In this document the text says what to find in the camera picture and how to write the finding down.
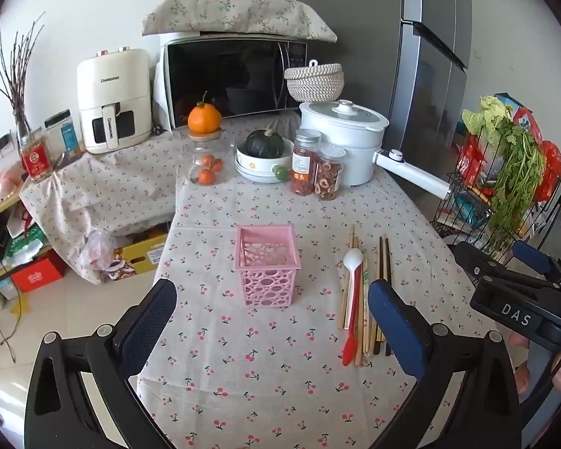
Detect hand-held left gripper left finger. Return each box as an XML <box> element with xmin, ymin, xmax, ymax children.
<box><xmin>24</xmin><ymin>279</ymin><xmax>178</xmax><ymax>449</ymax></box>

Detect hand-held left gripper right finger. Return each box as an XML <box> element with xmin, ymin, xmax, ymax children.
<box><xmin>367</xmin><ymin>279</ymin><xmax>522</xmax><ymax>449</ymax></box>

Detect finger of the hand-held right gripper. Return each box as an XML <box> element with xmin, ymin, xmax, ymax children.
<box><xmin>513</xmin><ymin>240</ymin><xmax>561</xmax><ymax>287</ymax></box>
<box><xmin>451</xmin><ymin>241</ymin><xmax>561</xmax><ymax>301</ymax></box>

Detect light wooden chopstick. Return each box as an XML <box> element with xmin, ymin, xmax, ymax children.
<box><xmin>337</xmin><ymin>224</ymin><xmax>356</xmax><ymax>330</ymax></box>
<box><xmin>361</xmin><ymin>249</ymin><xmax>374</xmax><ymax>366</ymax></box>
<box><xmin>354</xmin><ymin>238</ymin><xmax>364</xmax><ymax>366</ymax></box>

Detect red silicone spatula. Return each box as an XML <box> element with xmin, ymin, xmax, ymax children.
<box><xmin>340</xmin><ymin>262</ymin><xmax>363</xmax><ymax>367</ymax></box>

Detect white plastic spoon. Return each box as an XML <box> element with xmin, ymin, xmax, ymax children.
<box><xmin>343</xmin><ymin>248</ymin><xmax>364</xmax><ymax>333</ymax></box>

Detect pink perforated plastic basket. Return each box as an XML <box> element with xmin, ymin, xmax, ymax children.
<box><xmin>234</xmin><ymin>224</ymin><xmax>302</xmax><ymax>308</ymax></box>

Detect person's right hand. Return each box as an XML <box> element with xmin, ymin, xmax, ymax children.
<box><xmin>509</xmin><ymin>332</ymin><xmax>561</xmax><ymax>396</ymax></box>

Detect teal snack packet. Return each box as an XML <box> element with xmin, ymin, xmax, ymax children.
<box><xmin>453</xmin><ymin>194</ymin><xmax>484</xmax><ymax>225</ymax></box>

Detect yellow cardboard box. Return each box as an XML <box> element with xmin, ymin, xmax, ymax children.
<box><xmin>117</xmin><ymin>236</ymin><xmax>169</xmax><ymax>274</ymax></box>

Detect green cilantro bunch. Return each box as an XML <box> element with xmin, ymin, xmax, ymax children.
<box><xmin>488</xmin><ymin>117</ymin><xmax>548</xmax><ymax>253</ymax></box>

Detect crumpled plastic bag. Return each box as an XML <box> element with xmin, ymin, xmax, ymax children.
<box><xmin>77</xmin><ymin>229</ymin><xmax>117</xmax><ymax>272</ymax></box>

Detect red snack packet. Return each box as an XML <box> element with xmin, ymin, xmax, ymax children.
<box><xmin>456</xmin><ymin>133</ymin><xmax>489</xmax><ymax>185</ymax></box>
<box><xmin>537</xmin><ymin>140</ymin><xmax>561</xmax><ymax>202</ymax></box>

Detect cherry print tablecloth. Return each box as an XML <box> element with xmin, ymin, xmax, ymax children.
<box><xmin>138</xmin><ymin>117</ymin><xmax>510</xmax><ymax>449</ymax></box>

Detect red box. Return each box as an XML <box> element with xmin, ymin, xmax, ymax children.
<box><xmin>10</xmin><ymin>259</ymin><xmax>66</xmax><ymax>293</ymax></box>

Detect green leafy cabbage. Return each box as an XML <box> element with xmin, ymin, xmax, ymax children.
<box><xmin>461</xmin><ymin>96</ymin><xmax>515</xmax><ymax>146</ymax></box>

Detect floral cloth cover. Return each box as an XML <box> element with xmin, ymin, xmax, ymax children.
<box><xmin>19</xmin><ymin>131</ymin><xmax>188</xmax><ymax>286</ymax></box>

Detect white electric pot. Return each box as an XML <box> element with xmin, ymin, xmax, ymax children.
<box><xmin>300</xmin><ymin>117</ymin><xmax>451</xmax><ymax>199</ymax></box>

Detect green and white box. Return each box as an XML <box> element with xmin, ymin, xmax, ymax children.
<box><xmin>4</xmin><ymin>224</ymin><xmax>47</xmax><ymax>263</ymax></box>

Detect clear glass jar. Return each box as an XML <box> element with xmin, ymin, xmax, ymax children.
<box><xmin>180</xmin><ymin>128</ymin><xmax>232</xmax><ymax>187</ymax></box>

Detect goji berry jar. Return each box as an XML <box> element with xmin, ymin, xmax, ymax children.
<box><xmin>290</xmin><ymin>128</ymin><xmax>322</xmax><ymax>196</ymax></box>

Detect white flower print bowl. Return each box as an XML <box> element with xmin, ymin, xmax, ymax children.
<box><xmin>235</xmin><ymin>138</ymin><xmax>296</xmax><ymax>184</ymax></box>

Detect red label glass jar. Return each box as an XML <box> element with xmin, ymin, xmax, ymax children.
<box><xmin>16</xmin><ymin>124</ymin><xmax>52</xmax><ymax>183</ymax></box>

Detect clear container black lid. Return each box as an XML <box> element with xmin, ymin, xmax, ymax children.
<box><xmin>43</xmin><ymin>109</ymin><xmax>82</xmax><ymax>160</ymax></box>

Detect large orange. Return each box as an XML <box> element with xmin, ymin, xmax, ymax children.
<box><xmin>188</xmin><ymin>91</ymin><xmax>223</xmax><ymax>135</ymax></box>

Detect dark green squash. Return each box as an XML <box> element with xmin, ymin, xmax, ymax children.
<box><xmin>244</xmin><ymin>128</ymin><xmax>286</xmax><ymax>157</ymax></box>

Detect cream air fryer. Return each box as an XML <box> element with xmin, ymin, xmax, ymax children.
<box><xmin>77</xmin><ymin>47</ymin><xmax>153</xmax><ymax>154</ymax></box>

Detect black microwave oven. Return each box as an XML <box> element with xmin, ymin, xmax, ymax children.
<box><xmin>154</xmin><ymin>33</ymin><xmax>309</xmax><ymax>129</ymax></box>

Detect grey refrigerator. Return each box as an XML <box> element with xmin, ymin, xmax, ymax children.
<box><xmin>295</xmin><ymin>0</ymin><xmax>473</xmax><ymax>150</ymax></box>

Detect bare dry branches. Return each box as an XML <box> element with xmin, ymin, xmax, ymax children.
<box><xmin>0</xmin><ymin>9</ymin><xmax>45</xmax><ymax>127</ymax></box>

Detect floral cushion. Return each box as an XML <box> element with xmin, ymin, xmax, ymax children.
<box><xmin>141</xmin><ymin>0</ymin><xmax>338</xmax><ymax>44</ymax></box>

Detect black wire rack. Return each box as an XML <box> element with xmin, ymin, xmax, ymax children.
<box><xmin>430</xmin><ymin>103</ymin><xmax>561</xmax><ymax>267</ymax></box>

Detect dried fruit ring jar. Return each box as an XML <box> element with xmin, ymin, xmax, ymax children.
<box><xmin>314</xmin><ymin>144</ymin><xmax>347</xmax><ymax>201</ymax></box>

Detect woven rope basket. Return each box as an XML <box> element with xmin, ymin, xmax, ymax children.
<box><xmin>283</xmin><ymin>60</ymin><xmax>345</xmax><ymax>103</ymax></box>

